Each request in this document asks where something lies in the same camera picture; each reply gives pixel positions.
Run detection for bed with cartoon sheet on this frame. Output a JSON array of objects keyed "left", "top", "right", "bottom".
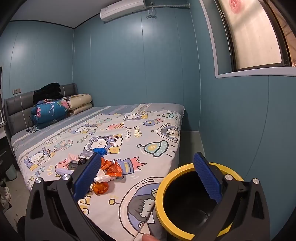
[{"left": 10, "top": 103, "right": 186, "bottom": 241}]

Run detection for blue floral pillow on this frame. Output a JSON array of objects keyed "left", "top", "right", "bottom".
[{"left": 31, "top": 98, "right": 71, "bottom": 129}]

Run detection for black folded clothing pile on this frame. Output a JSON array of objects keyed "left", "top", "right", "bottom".
[{"left": 32, "top": 82, "right": 65, "bottom": 103}]

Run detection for white air conditioner pipe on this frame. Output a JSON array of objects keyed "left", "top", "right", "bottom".
[{"left": 148, "top": 3, "right": 190, "bottom": 10}]

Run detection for window with white frame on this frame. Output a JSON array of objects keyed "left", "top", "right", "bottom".
[{"left": 200, "top": 0, "right": 296, "bottom": 78}]

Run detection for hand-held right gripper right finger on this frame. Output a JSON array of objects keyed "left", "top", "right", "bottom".
[{"left": 193, "top": 152, "right": 271, "bottom": 241}]

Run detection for black cable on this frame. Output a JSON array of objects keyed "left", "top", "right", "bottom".
[{"left": 25, "top": 115, "right": 41, "bottom": 133}]

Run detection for beige folded quilt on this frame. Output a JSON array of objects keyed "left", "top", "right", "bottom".
[{"left": 67, "top": 94, "right": 93, "bottom": 115}]

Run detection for white power cable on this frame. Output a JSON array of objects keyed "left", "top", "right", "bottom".
[{"left": 146, "top": 1, "right": 157, "bottom": 18}]

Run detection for green waste basket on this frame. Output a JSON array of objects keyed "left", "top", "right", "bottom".
[{"left": 5, "top": 163, "right": 18, "bottom": 180}]

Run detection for black trash bin yellow rim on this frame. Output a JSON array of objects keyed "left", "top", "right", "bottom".
[{"left": 155, "top": 162, "right": 245, "bottom": 235}]

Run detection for grey padded headboard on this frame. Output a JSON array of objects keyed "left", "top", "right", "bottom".
[{"left": 4, "top": 83, "right": 79, "bottom": 137}]

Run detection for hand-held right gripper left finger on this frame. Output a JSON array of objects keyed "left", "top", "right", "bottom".
[{"left": 25, "top": 152, "right": 102, "bottom": 241}]

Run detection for white air conditioner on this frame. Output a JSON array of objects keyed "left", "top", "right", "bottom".
[{"left": 100, "top": 0, "right": 147, "bottom": 22}]

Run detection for large orange wrapper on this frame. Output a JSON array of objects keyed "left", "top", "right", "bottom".
[{"left": 101, "top": 159, "right": 123, "bottom": 179}]

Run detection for small orange wrapper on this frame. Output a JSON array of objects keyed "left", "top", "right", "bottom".
[{"left": 91, "top": 182, "right": 109, "bottom": 194}]

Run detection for white tissue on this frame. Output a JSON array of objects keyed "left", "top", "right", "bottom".
[{"left": 94, "top": 169, "right": 112, "bottom": 183}]

